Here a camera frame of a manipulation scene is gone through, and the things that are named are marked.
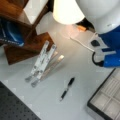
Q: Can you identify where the black ballpoint pen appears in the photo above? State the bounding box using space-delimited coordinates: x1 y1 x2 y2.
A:
60 77 75 101

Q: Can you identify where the black grey storage box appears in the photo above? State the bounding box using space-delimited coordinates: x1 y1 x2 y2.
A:
87 68 120 120

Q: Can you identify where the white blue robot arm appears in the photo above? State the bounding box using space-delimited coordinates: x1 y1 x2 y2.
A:
53 0 120 67

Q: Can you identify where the orange connector plug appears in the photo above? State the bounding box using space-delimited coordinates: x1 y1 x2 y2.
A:
77 25 87 32

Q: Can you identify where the blue book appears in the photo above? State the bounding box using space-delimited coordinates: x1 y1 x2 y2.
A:
0 18 24 46

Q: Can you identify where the wooden shelf unit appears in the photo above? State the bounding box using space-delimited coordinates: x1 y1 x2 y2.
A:
0 0 53 65

